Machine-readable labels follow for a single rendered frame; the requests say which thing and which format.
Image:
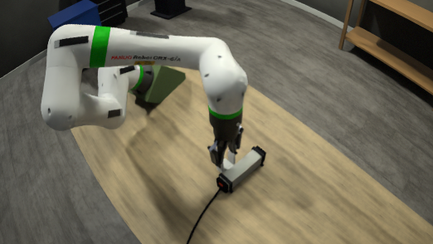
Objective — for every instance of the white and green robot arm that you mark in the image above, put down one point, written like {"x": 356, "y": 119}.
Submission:
{"x": 71, "y": 48}

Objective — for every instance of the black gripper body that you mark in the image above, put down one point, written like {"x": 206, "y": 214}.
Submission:
{"x": 221, "y": 137}

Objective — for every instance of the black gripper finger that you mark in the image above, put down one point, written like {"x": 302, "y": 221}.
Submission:
{"x": 235, "y": 144}
{"x": 218, "y": 154}

